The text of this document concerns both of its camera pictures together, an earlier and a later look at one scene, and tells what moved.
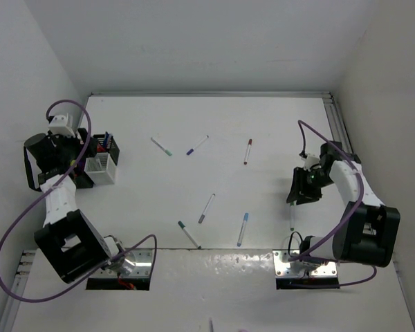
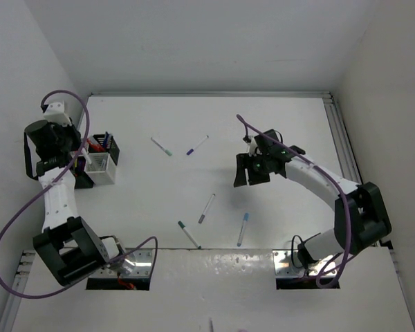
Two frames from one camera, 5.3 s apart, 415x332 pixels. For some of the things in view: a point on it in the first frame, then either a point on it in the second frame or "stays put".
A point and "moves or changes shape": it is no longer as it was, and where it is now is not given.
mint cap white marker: (167, 151) stays put
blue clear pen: (105, 141) stays put
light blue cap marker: (245, 217) stays put
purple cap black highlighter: (80, 166) stays put
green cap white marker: (292, 216) moves or changes shape
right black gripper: (299, 192) → (242, 162)
